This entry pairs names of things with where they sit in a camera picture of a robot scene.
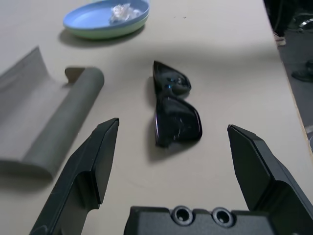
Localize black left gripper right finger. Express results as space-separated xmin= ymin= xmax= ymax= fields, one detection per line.
xmin=226 ymin=123 xmax=313 ymax=235

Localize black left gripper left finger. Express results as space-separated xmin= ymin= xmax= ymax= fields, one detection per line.
xmin=28 ymin=117 xmax=120 ymax=235

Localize grey glasses case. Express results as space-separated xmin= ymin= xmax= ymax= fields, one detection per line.
xmin=0 ymin=46 xmax=105 ymax=182

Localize black sunglasses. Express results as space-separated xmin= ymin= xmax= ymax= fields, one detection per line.
xmin=153 ymin=60 xmax=203 ymax=149

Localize blue plate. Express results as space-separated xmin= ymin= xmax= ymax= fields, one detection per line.
xmin=62 ymin=0 xmax=150 ymax=31

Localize white tissue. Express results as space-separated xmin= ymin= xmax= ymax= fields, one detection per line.
xmin=109 ymin=3 xmax=141 ymax=25

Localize green plate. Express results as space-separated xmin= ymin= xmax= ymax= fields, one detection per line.
xmin=64 ymin=11 xmax=150 ymax=41

